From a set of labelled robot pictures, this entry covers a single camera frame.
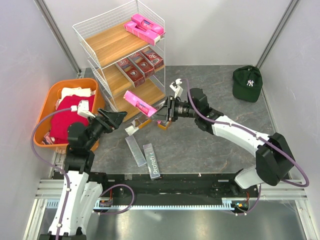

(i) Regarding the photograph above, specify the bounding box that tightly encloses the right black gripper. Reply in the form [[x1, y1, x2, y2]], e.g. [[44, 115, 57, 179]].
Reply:
[[150, 96, 198, 122]]

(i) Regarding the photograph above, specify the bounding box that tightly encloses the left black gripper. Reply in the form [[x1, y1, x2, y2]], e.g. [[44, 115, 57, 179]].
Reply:
[[84, 107, 127, 149]]

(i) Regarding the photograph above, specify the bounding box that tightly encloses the pink toothpaste box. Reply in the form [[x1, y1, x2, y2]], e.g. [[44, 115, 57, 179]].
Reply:
[[123, 90, 157, 118], [131, 13, 165, 36], [123, 21, 161, 46]]

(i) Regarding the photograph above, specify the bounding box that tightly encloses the silver Protefix toothpaste box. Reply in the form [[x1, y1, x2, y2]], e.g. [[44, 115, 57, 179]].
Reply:
[[143, 143, 161, 180]]

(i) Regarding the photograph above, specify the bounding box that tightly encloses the red 3D toothpaste box floor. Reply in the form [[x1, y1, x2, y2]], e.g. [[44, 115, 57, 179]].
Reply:
[[115, 58, 146, 88]]

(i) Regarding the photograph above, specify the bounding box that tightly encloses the red 3D toothpaste box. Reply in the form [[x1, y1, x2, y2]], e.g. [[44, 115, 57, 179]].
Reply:
[[128, 52, 155, 79]]

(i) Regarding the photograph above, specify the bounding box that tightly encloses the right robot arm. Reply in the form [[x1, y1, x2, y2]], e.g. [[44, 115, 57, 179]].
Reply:
[[151, 88, 294, 197]]

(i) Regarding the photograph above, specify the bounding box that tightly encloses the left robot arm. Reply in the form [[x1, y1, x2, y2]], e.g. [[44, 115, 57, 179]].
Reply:
[[36, 105, 128, 240]]

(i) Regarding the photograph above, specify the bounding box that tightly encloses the red 3D box on shelf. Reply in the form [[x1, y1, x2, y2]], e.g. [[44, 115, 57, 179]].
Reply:
[[140, 46, 164, 70]]

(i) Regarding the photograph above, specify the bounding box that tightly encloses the orange silver R&O toothpaste box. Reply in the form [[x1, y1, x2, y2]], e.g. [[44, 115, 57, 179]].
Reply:
[[157, 121, 171, 130]]

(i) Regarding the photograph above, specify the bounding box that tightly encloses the torn silver R&O toothpaste box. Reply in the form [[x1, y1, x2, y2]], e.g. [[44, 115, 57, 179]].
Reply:
[[125, 115, 152, 136]]

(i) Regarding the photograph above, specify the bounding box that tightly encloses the silver grey toothpaste box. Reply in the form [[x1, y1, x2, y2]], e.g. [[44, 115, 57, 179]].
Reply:
[[125, 135, 147, 167]]

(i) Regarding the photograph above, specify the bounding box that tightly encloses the white folded cloth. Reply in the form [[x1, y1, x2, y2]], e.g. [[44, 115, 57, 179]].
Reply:
[[55, 87, 96, 110]]

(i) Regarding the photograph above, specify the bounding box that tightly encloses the red folded cloth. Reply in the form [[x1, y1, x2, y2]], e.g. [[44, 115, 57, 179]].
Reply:
[[49, 95, 95, 144]]

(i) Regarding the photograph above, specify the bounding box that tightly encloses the orange plastic tub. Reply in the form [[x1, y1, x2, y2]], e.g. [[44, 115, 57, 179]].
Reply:
[[31, 78, 105, 154]]

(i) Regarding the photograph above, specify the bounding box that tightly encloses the dark green NY cap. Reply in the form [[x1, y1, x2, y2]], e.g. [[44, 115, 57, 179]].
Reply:
[[232, 65, 263, 103]]

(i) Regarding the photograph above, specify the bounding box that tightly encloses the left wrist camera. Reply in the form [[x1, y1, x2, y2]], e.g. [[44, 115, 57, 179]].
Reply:
[[70, 100, 96, 119]]

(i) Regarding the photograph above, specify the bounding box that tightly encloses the white wire wooden shelf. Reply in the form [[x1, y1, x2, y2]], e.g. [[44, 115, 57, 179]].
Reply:
[[72, 0, 166, 121]]

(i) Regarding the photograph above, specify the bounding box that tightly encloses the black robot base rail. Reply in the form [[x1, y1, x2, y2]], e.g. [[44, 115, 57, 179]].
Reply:
[[88, 172, 259, 199]]

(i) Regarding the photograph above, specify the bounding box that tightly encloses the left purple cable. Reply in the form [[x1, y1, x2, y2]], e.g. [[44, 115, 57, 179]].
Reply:
[[30, 106, 78, 240]]

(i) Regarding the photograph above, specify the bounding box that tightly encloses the purple cable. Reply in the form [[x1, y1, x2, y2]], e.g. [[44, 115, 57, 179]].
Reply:
[[30, 106, 78, 240], [182, 78, 311, 188]]

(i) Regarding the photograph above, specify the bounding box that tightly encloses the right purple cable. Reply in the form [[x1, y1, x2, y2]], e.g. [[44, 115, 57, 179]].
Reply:
[[182, 78, 311, 188]]

